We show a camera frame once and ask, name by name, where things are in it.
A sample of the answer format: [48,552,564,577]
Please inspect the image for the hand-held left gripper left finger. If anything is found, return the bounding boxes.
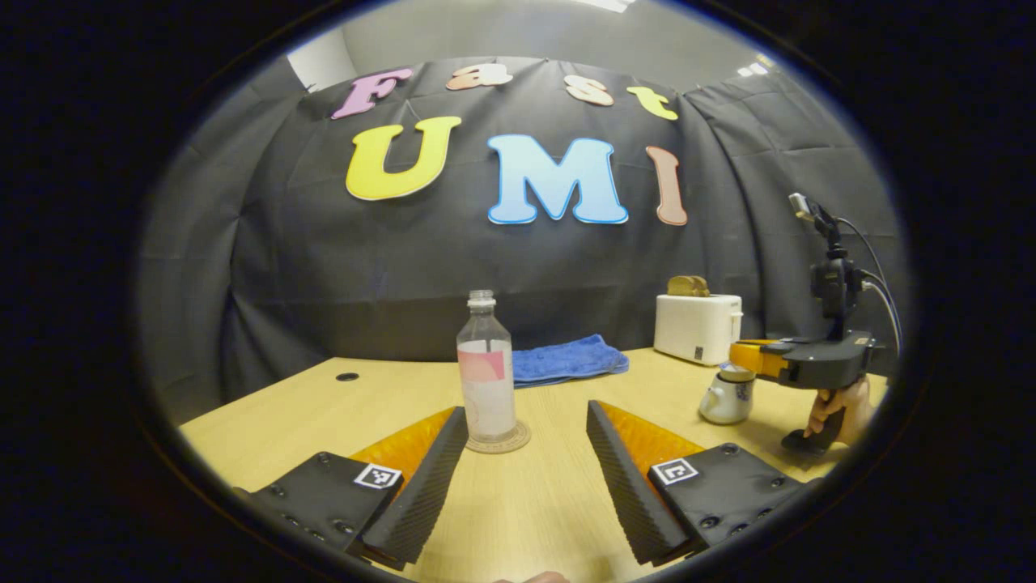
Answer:
[235,406,470,572]

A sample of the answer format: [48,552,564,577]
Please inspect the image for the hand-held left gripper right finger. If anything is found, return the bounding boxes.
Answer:
[586,400,810,568]

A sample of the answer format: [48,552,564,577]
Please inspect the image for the white blue-patterned teacup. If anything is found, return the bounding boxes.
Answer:
[698,366,758,426]

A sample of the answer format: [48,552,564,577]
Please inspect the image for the round beige coaster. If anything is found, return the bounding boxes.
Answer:
[465,419,532,454]

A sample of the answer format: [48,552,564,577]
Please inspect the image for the clear plastic water bottle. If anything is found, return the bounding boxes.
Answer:
[456,290,517,445]

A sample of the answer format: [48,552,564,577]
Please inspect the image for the white toaster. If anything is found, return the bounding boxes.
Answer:
[654,293,743,367]

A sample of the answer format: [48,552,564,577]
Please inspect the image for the blue towel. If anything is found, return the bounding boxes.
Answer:
[512,334,631,388]

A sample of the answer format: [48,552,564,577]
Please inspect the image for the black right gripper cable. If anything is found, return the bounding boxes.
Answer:
[838,217,904,357]

